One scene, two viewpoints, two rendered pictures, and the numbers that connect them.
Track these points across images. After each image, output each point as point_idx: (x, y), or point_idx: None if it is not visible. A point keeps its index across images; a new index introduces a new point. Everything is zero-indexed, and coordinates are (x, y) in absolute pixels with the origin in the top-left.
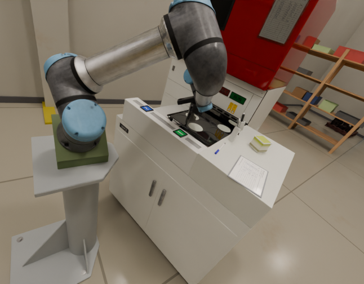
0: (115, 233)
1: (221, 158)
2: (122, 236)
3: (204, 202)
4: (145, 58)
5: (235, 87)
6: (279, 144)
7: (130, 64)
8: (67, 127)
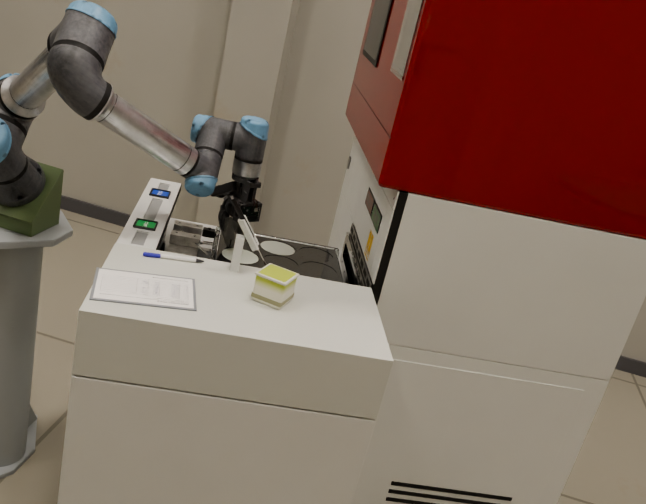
0: (54, 479)
1: (143, 262)
2: (58, 491)
3: None
4: (41, 71)
5: (379, 190)
6: (384, 336)
7: (32, 78)
8: None
